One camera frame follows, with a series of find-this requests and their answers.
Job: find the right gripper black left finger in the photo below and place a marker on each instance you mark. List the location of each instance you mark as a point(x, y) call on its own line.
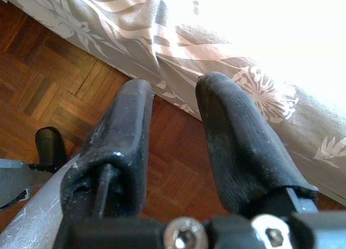
point(119, 140)

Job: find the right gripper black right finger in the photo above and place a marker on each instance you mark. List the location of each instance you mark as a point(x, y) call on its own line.
point(238, 140)

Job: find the black robot right foot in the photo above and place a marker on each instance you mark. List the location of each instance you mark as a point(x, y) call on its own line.
point(50, 146)

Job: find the silver robot right leg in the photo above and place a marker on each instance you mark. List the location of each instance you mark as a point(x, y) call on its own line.
point(32, 222)

